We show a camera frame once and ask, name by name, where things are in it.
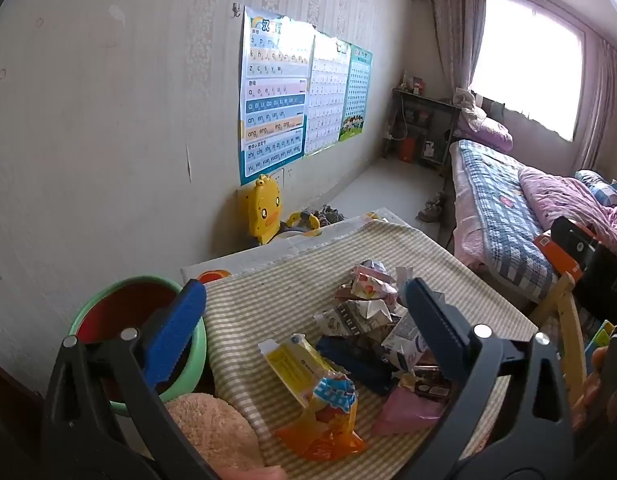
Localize tan plush cushion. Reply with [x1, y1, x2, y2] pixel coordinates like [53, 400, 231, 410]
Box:
[165, 391, 265, 472]

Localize orange snack wrapper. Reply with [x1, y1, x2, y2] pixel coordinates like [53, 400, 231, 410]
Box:
[275, 372, 368, 462]

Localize window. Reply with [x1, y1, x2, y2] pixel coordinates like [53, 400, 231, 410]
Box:
[470, 0, 585, 142]

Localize brown snack wrapper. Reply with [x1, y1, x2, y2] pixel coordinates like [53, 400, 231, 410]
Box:
[399, 364, 454, 402]

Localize colourful paper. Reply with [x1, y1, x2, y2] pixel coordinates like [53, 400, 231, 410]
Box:
[336, 259, 414, 307]

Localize yellow toy vehicle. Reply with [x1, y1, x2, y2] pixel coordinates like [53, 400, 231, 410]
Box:
[280, 204, 348, 239]

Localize yellow toothpaste box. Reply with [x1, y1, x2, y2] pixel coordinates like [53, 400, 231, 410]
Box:
[258, 334, 339, 411]

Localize green bin with red interior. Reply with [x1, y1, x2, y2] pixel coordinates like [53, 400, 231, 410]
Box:
[68, 275, 209, 418]

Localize pink quilt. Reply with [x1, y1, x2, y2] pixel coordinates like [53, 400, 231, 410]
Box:
[517, 165, 617, 262]

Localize striped green white cloth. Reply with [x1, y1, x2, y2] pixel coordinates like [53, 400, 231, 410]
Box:
[201, 217, 539, 468]

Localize white printed table cover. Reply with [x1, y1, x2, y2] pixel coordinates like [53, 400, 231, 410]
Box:
[181, 206, 405, 287]

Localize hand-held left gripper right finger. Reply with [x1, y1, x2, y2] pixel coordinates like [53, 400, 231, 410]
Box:
[403, 277, 575, 480]

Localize purple pillow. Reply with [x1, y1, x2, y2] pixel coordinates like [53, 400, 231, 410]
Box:
[453, 119, 515, 154]

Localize green number wall poster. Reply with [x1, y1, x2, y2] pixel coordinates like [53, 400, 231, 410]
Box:
[339, 44, 374, 143]

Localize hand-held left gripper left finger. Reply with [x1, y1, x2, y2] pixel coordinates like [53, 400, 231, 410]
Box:
[41, 279, 220, 480]

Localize grey patterned curtain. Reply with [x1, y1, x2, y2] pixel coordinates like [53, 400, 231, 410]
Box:
[427, 0, 490, 94]
[570, 34, 617, 177]

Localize pair of shoes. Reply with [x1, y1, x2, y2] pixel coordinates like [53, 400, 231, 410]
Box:
[417, 191, 448, 224]

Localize blue plaid pillow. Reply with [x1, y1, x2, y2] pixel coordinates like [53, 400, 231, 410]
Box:
[575, 169, 617, 207]

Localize black shelf unit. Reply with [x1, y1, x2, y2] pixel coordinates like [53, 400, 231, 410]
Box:
[383, 86, 463, 177]

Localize dark blue packet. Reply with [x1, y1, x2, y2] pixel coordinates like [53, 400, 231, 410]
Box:
[316, 335, 400, 397]

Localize white chart wall poster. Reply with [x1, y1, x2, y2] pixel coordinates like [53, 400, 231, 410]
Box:
[303, 31, 353, 157]

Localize yellow duck toy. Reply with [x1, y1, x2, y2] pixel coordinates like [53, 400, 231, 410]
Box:
[240, 174, 282, 247]

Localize blue letter wall poster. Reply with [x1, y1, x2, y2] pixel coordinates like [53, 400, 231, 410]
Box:
[237, 5, 318, 187]

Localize white blue carton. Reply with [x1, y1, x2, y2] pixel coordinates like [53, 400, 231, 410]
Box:
[381, 314, 440, 377]

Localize orange box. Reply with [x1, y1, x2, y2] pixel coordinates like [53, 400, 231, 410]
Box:
[533, 231, 585, 282]

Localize grey printed paper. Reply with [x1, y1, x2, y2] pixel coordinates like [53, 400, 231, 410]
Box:
[313, 299, 405, 347]

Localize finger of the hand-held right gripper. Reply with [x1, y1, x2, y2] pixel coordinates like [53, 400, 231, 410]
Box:
[550, 216, 600, 274]

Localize blue checked bed blanket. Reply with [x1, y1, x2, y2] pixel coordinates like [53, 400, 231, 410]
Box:
[447, 139, 560, 287]

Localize colourful picture book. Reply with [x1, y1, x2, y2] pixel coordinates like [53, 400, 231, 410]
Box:
[585, 319, 617, 362]

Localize pink plastic wrapper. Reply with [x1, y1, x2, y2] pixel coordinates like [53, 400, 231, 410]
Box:
[373, 385, 450, 437]

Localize heap of pale clothes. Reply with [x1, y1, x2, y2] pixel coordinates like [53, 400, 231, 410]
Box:
[453, 86, 488, 132]

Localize wall socket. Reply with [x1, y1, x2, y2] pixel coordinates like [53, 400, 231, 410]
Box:
[275, 166, 300, 194]

